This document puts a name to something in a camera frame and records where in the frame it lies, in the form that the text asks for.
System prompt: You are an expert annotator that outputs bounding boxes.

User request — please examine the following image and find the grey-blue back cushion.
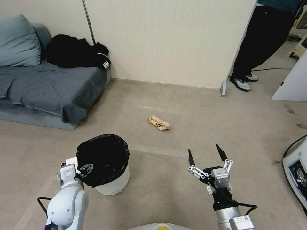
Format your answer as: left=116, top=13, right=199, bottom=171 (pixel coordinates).
left=31, top=23, right=52, bottom=62

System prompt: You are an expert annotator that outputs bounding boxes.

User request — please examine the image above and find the black plastic bin liner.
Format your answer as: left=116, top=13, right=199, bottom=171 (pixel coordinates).
left=76, top=134, right=130, bottom=189

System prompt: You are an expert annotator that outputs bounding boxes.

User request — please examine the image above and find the black floor cable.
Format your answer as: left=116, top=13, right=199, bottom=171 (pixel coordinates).
left=251, top=67, right=293, bottom=72

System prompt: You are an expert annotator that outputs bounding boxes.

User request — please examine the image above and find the white flat board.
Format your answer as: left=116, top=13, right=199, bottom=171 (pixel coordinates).
left=271, top=50, right=307, bottom=101

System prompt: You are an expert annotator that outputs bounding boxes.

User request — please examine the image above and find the white machine with open side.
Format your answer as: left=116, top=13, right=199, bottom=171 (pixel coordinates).
left=281, top=143, right=307, bottom=207

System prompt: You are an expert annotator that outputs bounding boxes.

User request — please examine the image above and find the white round trash bin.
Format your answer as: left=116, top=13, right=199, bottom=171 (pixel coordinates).
left=92, top=163, right=130, bottom=196

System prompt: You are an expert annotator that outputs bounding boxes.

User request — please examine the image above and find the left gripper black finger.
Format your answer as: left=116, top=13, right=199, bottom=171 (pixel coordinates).
left=78, top=163, right=94, bottom=179

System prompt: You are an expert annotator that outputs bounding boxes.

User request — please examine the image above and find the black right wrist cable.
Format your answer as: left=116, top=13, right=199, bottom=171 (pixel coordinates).
left=229, top=197, right=258, bottom=218

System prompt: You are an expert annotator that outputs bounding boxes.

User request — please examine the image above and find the person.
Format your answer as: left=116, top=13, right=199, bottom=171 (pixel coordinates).
left=229, top=0, right=299, bottom=92

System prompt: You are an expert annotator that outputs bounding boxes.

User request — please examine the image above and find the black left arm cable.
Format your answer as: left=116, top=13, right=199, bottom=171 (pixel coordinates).
left=37, top=196, right=53, bottom=227

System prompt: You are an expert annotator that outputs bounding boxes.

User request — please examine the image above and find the thin metal pole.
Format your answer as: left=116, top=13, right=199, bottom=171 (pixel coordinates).
left=82, top=0, right=97, bottom=46

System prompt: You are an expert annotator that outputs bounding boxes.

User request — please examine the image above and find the crumpled brown paper bag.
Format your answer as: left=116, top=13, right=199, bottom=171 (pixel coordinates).
left=147, top=115, right=171, bottom=132

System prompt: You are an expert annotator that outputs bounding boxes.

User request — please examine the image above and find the black looped machine cable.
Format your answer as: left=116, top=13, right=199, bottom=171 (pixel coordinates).
left=284, top=134, right=307, bottom=159

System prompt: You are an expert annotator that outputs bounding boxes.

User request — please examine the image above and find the grey-blue sofa sheet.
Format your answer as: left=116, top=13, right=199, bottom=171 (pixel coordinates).
left=0, top=63, right=109, bottom=124

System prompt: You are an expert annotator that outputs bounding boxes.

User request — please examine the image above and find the white robot front shell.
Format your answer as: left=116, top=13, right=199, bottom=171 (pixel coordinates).
left=130, top=222, right=190, bottom=230

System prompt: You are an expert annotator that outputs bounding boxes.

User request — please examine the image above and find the beige furniture piece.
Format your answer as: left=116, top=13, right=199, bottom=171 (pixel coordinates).
left=287, top=13, right=307, bottom=58

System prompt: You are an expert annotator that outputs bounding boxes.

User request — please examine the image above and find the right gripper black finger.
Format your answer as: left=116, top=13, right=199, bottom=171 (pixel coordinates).
left=216, top=143, right=234, bottom=173
left=187, top=148, right=209, bottom=179

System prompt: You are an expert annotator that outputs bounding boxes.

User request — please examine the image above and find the black jacket with white stripes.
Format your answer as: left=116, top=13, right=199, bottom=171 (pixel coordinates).
left=46, top=34, right=112, bottom=71

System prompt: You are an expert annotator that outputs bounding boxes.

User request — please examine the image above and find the grey-blue pillow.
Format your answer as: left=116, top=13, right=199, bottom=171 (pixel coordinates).
left=0, top=14, right=42, bottom=68

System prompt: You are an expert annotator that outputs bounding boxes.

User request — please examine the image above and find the grey partition foot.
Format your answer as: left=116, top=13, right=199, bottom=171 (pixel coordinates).
left=220, top=80, right=228, bottom=98

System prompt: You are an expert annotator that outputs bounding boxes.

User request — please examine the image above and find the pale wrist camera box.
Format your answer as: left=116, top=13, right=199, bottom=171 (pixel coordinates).
left=212, top=167, right=230, bottom=187
left=59, top=165, right=78, bottom=186

